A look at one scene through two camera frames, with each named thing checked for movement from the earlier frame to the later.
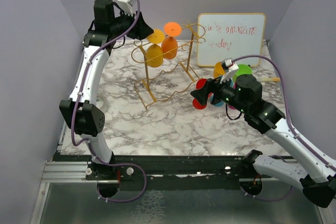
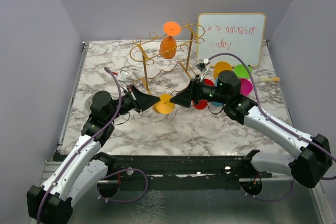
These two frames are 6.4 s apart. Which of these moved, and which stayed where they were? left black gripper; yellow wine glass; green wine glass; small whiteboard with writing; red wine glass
Moved: left black gripper
Stayed: yellow wine glass; green wine glass; red wine glass; small whiteboard with writing
